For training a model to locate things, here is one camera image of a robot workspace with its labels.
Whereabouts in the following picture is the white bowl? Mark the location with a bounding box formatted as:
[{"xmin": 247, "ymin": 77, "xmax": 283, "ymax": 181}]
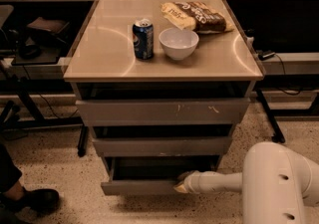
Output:
[{"xmin": 159, "ymin": 28, "xmax": 199, "ymax": 61}]

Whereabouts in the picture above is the grey drawer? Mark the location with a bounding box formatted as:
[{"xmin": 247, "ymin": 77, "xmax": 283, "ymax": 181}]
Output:
[
  {"xmin": 93, "ymin": 136, "xmax": 232, "ymax": 157},
  {"xmin": 101, "ymin": 155, "xmax": 219, "ymax": 195},
  {"xmin": 76, "ymin": 98, "xmax": 249, "ymax": 126}
]

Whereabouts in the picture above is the grey drawer cabinet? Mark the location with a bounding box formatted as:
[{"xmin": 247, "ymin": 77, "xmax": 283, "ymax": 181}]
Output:
[{"xmin": 62, "ymin": 0, "xmax": 264, "ymax": 184}]

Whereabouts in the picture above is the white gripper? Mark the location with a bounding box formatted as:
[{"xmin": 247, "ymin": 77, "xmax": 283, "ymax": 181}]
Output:
[{"xmin": 173, "ymin": 170, "xmax": 200, "ymax": 194}]

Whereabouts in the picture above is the grey bottom drawer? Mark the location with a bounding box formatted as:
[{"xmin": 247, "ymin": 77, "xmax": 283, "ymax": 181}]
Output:
[{"xmin": 101, "ymin": 155, "xmax": 219, "ymax": 195}]

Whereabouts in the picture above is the black desk leg left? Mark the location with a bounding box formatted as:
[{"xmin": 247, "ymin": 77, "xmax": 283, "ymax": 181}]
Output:
[{"xmin": 78, "ymin": 125, "xmax": 88, "ymax": 157}]

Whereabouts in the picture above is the grey top drawer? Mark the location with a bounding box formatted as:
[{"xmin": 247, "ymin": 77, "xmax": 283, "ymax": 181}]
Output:
[{"xmin": 76, "ymin": 98, "xmax": 249, "ymax": 126}]

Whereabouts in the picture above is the black desk leg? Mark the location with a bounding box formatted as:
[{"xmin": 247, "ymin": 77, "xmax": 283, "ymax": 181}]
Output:
[
  {"xmin": 256, "ymin": 89, "xmax": 285, "ymax": 143},
  {"xmin": 78, "ymin": 125, "xmax": 88, "ymax": 157}
]

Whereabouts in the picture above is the dark trouser leg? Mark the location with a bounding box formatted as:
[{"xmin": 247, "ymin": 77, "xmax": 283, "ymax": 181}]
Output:
[{"xmin": 0, "ymin": 144, "xmax": 22, "ymax": 193}]

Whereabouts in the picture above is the black shoe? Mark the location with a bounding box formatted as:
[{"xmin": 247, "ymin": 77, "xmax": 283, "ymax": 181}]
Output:
[{"xmin": 0, "ymin": 189, "xmax": 60, "ymax": 214}]

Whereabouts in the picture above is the small black device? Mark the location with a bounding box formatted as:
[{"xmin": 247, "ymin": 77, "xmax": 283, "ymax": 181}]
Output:
[{"xmin": 257, "ymin": 50, "xmax": 275, "ymax": 61}]

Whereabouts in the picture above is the brown yellow chip bag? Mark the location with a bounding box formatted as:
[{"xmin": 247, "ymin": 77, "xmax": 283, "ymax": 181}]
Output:
[{"xmin": 160, "ymin": 2, "xmax": 234, "ymax": 34}]

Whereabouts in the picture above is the black desk leg right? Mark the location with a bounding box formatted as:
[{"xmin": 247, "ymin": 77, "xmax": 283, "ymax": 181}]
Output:
[{"xmin": 256, "ymin": 89, "xmax": 285, "ymax": 143}]

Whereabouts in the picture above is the grey middle drawer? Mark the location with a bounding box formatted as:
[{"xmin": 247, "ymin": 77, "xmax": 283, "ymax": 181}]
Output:
[{"xmin": 93, "ymin": 136, "xmax": 232, "ymax": 157}]

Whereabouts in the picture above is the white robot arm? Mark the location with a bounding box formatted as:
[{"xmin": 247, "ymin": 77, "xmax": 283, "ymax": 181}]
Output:
[{"xmin": 174, "ymin": 142, "xmax": 319, "ymax": 224}]

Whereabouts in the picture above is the blue soda can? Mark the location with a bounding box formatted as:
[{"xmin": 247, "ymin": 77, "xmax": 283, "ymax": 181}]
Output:
[{"xmin": 132, "ymin": 19, "xmax": 154, "ymax": 60}]

